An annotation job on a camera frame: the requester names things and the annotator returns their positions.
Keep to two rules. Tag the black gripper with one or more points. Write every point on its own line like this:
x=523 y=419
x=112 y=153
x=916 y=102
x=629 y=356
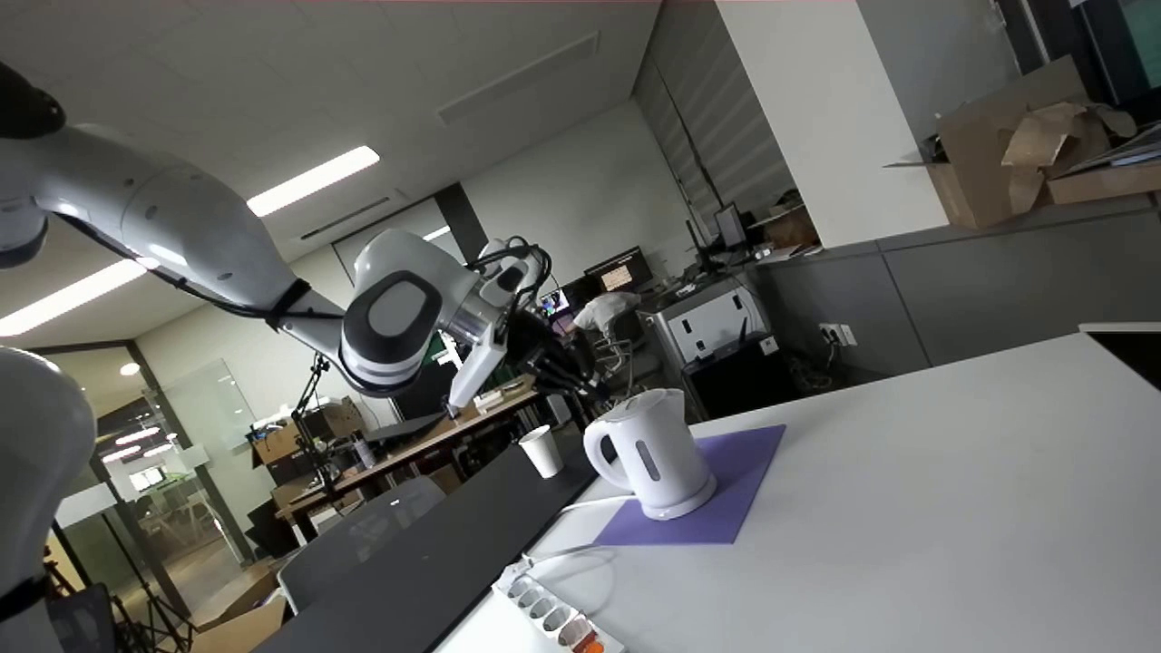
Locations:
x=536 y=345

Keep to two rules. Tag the white electric kettle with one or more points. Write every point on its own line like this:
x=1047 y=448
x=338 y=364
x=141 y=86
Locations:
x=657 y=459

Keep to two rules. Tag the white power strip orange switch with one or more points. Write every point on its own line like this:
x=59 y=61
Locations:
x=546 y=618

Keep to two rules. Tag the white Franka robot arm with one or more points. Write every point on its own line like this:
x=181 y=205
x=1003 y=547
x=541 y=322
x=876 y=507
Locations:
x=183 y=230

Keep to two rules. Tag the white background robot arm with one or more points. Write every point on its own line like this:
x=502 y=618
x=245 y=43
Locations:
x=527 y=259

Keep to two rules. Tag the person in white shirt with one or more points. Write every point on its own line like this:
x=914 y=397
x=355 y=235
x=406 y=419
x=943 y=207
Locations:
x=605 y=317

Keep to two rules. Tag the white paper cup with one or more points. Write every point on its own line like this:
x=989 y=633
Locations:
x=541 y=454

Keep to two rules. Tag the grey white cabinet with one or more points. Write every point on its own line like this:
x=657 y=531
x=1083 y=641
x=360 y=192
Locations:
x=714 y=329

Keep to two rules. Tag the wooden table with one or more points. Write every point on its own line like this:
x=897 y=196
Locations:
x=412 y=448

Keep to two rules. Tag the purple mat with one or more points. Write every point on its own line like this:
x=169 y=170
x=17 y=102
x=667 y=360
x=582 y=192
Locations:
x=737 y=484

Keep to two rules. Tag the grey chair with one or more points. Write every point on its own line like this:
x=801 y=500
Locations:
x=365 y=531

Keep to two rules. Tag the grey window blinds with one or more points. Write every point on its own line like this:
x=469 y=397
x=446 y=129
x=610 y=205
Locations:
x=714 y=123

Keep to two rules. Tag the brown cardboard box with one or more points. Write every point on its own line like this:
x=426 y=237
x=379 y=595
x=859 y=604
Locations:
x=241 y=621

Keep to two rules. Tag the large open cardboard box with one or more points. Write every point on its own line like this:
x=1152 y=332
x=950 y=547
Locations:
x=980 y=158

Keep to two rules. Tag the flat cardboard box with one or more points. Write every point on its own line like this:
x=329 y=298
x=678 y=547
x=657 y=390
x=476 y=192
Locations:
x=1107 y=183

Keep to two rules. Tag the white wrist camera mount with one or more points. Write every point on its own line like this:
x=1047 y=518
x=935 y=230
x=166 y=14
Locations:
x=476 y=356

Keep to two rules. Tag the white wall socket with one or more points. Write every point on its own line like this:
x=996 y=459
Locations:
x=841 y=335

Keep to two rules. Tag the grey partition wall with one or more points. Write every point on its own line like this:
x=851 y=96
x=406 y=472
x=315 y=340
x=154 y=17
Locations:
x=992 y=291

